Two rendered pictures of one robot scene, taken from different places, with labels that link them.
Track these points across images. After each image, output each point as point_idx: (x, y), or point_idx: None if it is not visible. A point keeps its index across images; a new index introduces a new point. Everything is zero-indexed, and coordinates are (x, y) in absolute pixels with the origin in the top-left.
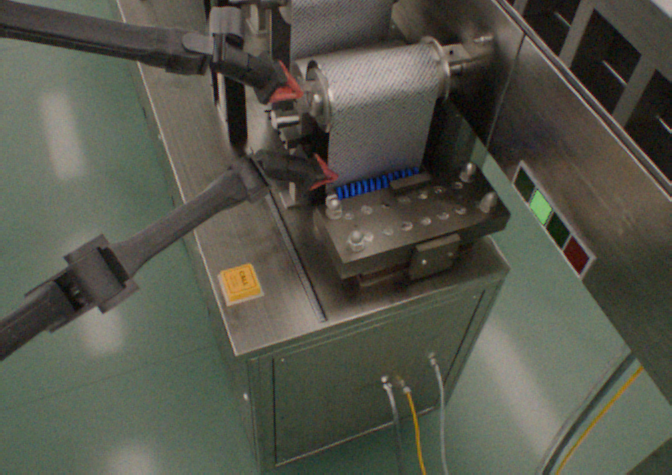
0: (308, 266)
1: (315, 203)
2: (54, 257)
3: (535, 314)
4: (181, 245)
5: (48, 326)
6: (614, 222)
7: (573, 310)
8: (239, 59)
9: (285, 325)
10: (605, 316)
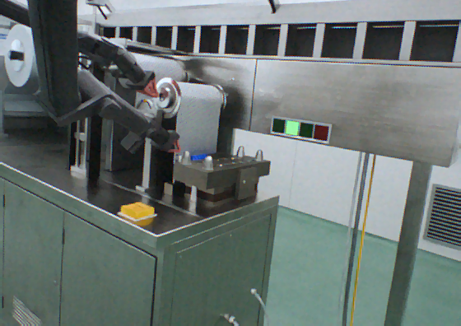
0: (175, 204)
1: (160, 188)
2: None
3: (271, 314)
4: None
5: (76, 81)
6: (333, 98)
7: (287, 306)
8: (131, 57)
9: (180, 221)
10: (304, 304)
